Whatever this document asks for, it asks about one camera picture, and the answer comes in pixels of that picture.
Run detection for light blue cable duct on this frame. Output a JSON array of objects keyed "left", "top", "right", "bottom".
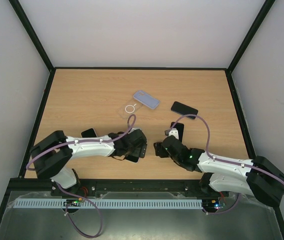
[{"left": 12, "top": 198, "right": 203, "bottom": 210}]

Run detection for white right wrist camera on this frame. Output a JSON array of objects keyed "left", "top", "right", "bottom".
[{"left": 164, "top": 128, "right": 179, "bottom": 139}]

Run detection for black enclosure frame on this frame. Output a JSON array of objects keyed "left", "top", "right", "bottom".
[{"left": 0, "top": 0, "right": 284, "bottom": 240}]

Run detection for clear magsafe phone case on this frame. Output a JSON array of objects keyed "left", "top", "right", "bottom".
[{"left": 116, "top": 98, "right": 143, "bottom": 119}]

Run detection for lilac phone case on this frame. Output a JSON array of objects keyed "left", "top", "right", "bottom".
[{"left": 133, "top": 90, "right": 160, "bottom": 110}]

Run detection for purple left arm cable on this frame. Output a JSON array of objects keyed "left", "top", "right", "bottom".
[{"left": 25, "top": 114, "right": 137, "bottom": 172}]

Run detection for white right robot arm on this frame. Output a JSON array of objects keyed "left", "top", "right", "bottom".
[{"left": 153, "top": 135, "right": 284, "bottom": 207}]

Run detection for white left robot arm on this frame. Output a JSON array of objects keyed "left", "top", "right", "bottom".
[{"left": 26, "top": 128, "right": 147, "bottom": 190}]

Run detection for black phone blue edge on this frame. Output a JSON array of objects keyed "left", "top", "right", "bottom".
[{"left": 170, "top": 101, "right": 199, "bottom": 116}]

